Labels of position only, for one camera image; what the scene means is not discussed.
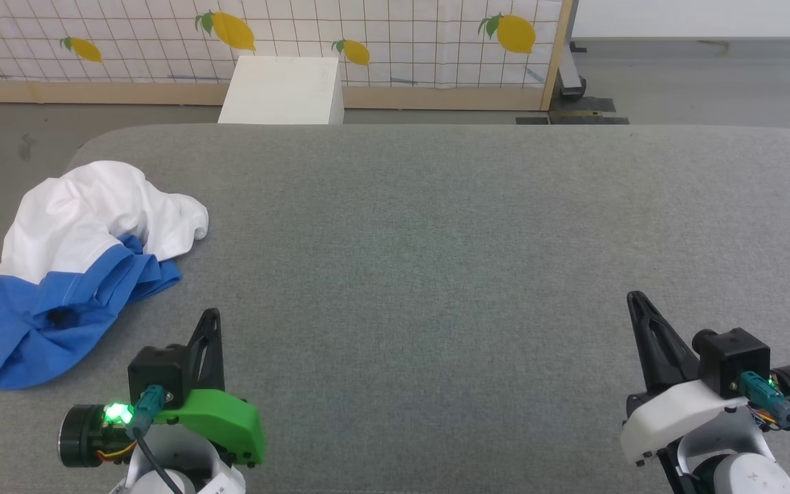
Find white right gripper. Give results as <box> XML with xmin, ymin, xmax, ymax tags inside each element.
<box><xmin>619</xmin><ymin>291</ymin><xmax>766</xmax><ymax>467</ymax></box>

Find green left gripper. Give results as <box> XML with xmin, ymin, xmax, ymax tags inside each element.
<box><xmin>152</xmin><ymin>308</ymin><xmax>266</xmax><ymax>469</ymax></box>

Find white and blue shirt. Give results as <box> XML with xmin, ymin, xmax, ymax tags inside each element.
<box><xmin>0</xmin><ymin>161</ymin><xmax>210</xmax><ymax>390</ymax></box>

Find black floor mats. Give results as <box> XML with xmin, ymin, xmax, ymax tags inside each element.
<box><xmin>516</xmin><ymin>96</ymin><xmax>630</xmax><ymax>126</ymax></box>

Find white box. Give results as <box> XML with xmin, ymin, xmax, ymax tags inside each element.
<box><xmin>217</xmin><ymin>56</ymin><xmax>345</xmax><ymax>126</ymax></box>

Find lemon print partition screen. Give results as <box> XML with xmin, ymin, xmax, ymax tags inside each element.
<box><xmin>0</xmin><ymin>0</ymin><xmax>574</xmax><ymax>112</ymax></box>

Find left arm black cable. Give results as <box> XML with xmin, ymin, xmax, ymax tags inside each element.
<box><xmin>124</xmin><ymin>384</ymin><xmax>187</xmax><ymax>494</ymax></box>

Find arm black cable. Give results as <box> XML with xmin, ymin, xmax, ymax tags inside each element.
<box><xmin>124</xmin><ymin>384</ymin><xmax>187</xmax><ymax>494</ymax></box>
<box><xmin>739</xmin><ymin>371</ymin><xmax>790</xmax><ymax>474</ymax></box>

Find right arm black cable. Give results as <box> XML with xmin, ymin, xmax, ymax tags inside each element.
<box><xmin>739</xmin><ymin>371</ymin><xmax>790</xmax><ymax>474</ymax></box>

